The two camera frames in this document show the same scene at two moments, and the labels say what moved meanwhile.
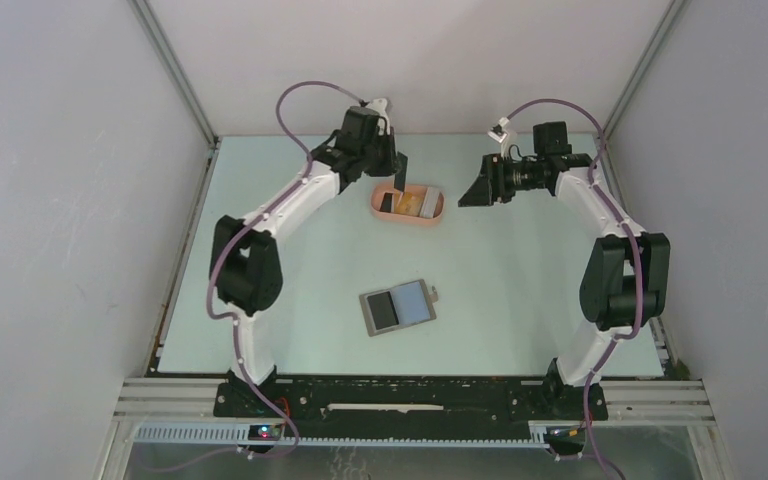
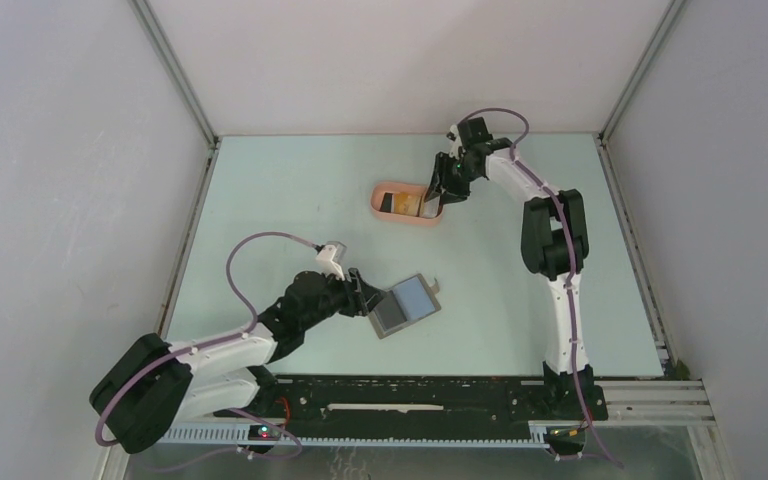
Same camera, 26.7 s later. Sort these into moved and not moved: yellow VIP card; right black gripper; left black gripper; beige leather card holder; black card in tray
Moved: right black gripper; left black gripper
Not moved: beige leather card holder; yellow VIP card; black card in tray
